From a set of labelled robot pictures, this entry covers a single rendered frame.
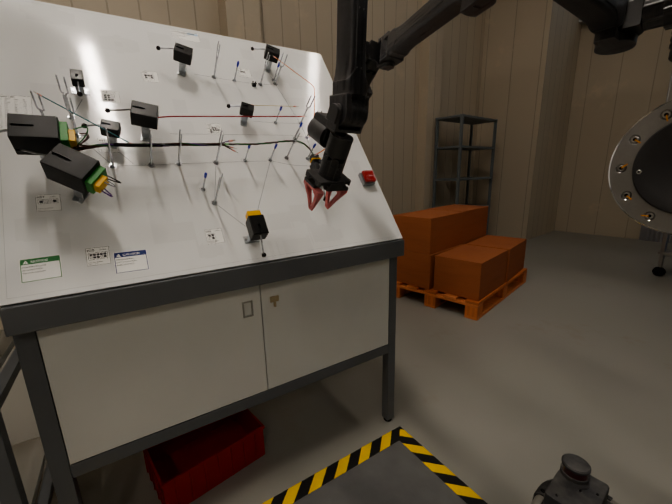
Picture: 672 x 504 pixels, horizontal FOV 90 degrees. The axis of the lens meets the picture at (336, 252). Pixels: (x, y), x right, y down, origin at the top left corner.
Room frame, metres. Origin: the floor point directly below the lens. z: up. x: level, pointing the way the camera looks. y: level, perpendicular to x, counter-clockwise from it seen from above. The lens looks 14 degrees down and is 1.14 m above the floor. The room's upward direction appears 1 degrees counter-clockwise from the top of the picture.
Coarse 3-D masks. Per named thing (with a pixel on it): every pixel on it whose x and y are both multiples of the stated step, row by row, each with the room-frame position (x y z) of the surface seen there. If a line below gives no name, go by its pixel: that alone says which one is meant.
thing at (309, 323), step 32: (288, 288) 1.07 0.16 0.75; (320, 288) 1.14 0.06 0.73; (352, 288) 1.21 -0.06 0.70; (384, 288) 1.30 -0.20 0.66; (288, 320) 1.07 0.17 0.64; (320, 320) 1.13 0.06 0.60; (352, 320) 1.21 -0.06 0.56; (384, 320) 1.30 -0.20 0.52; (288, 352) 1.06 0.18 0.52; (320, 352) 1.13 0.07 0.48; (352, 352) 1.21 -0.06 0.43
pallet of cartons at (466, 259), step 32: (416, 224) 2.76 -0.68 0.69; (448, 224) 2.85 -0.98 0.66; (480, 224) 3.34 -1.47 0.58; (416, 256) 2.75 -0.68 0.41; (448, 256) 2.60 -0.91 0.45; (480, 256) 2.58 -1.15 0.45; (512, 256) 2.87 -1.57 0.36; (416, 288) 2.72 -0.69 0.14; (448, 288) 2.56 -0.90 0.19; (480, 288) 2.39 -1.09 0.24; (512, 288) 2.97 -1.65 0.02
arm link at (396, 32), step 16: (432, 0) 0.85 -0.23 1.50; (448, 0) 0.80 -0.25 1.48; (464, 0) 0.75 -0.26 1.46; (480, 0) 0.72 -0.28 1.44; (416, 16) 0.91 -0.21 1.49; (432, 16) 0.85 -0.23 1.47; (448, 16) 0.84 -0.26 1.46; (400, 32) 0.98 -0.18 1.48; (416, 32) 0.92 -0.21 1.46; (432, 32) 0.92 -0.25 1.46; (384, 48) 1.07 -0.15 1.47; (400, 48) 1.01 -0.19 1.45
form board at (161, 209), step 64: (0, 0) 1.19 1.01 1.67; (0, 64) 1.05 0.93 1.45; (64, 64) 1.14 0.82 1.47; (128, 64) 1.25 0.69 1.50; (192, 64) 1.38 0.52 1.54; (256, 64) 1.55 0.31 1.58; (320, 64) 1.76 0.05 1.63; (128, 128) 1.09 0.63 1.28; (192, 128) 1.20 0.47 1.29; (256, 128) 1.32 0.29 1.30; (0, 192) 0.83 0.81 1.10; (64, 192) 0.89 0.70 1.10; (128, 192) 0.96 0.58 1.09; (192, 192) 1.04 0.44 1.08; (256, 192) 1.14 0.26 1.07; (0, 256) 0.74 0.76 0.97; (64, 256) 0.79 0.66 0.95; (192, 256) 0.92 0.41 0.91; (256, 256) 1.00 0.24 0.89
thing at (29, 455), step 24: (0, 336) 0.95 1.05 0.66; (0, 360) 0.82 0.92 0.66; (0, 384) 0.73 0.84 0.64; (0, 408) 0.67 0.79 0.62; (0, 432) 0.64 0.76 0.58; (0, 456) 0.63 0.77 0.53; (24, 456) 0.92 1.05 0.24; (0, 480) 0.62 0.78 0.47; (24, 480) 0.83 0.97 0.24; (48, 480) 0.85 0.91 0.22
